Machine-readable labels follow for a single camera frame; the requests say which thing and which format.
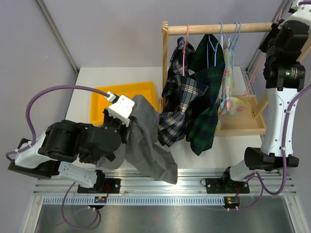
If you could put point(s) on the dark green plaid skirt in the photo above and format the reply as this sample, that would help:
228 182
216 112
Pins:
204 110

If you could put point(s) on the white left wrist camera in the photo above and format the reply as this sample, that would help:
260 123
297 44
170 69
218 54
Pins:
121 107

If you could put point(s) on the pastel floral garment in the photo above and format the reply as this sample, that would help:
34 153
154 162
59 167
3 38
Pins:
238 107

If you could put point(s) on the pink wire hanger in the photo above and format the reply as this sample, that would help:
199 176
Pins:
184 50
261 61

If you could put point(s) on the navy white plaid skirt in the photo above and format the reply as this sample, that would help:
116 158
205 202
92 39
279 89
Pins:
179 92

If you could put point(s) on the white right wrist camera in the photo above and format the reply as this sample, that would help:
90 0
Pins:
297 4

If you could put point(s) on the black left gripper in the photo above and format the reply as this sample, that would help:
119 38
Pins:
125 129

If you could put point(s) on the wooden clothes rack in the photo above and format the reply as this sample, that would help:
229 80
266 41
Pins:
251 120

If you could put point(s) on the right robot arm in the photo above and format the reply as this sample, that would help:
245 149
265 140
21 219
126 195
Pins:
285 78

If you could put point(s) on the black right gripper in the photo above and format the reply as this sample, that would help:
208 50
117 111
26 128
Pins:
277 28

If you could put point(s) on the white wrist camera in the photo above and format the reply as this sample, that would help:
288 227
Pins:
297 4
121 107

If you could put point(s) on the grey pleated skirt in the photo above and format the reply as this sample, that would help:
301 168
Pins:
142 150

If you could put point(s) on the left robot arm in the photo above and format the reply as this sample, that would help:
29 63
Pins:
53 153

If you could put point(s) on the aluminium mounting rail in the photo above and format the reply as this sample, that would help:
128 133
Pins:
136 189

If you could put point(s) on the blue wire hanger left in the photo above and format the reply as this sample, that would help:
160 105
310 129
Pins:
215 54

